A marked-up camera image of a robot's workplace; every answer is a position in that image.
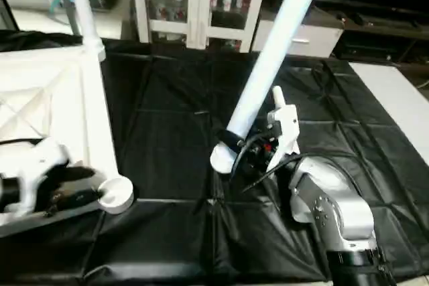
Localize white plastic table leg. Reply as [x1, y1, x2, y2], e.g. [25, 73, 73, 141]
[272, 86, 288, 109]
[210, 0, 330, 174]
[65, 0, 107, 60]

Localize white plastic table top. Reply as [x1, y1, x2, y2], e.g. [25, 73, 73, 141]
[0, 44, 135, 236]

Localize black work mat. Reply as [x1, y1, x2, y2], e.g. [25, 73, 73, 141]
[0, 31, 429, 283]

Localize white drawer unit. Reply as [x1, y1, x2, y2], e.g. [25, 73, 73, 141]
[251, 18, 347, 59]

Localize white glass door cabinet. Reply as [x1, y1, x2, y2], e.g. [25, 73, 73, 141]
[131, 0, 272, 52]

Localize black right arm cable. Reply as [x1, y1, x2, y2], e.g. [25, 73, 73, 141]
[231, 129, 336, 193]

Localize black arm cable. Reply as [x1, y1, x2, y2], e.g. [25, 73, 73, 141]
[231, 129, 336, 193]
[0, 138, 42, 149]

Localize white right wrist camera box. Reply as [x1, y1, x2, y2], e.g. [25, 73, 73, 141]
[267, 104, 301, 161]

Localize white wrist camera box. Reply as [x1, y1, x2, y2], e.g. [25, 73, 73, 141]
[0, 137, 72, 225]
[267, 104, 301, 161]

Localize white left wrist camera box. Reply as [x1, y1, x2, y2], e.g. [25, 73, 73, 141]
[0, 137, 72, 225]

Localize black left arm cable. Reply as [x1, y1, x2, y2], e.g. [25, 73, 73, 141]
[0, 138, 42, 149]

